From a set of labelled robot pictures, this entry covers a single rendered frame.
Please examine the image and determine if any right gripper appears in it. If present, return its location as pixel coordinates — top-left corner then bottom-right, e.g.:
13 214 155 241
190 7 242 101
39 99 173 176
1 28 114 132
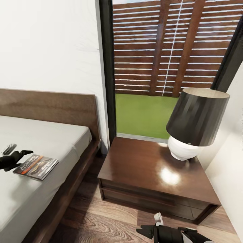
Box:
136 223 173 243

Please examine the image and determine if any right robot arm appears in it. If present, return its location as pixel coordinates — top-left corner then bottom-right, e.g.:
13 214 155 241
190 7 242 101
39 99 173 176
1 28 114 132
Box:
136 212 216 243

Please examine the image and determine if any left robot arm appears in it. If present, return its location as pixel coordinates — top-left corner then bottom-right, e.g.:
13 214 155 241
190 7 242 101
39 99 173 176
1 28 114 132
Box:
0 143 33 172

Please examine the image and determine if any hardback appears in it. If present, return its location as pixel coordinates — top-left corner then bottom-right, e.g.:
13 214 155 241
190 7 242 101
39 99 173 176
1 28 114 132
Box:
13 154 59 181

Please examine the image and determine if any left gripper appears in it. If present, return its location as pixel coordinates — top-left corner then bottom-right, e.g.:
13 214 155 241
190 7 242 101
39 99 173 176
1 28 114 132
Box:
0 150 33 172

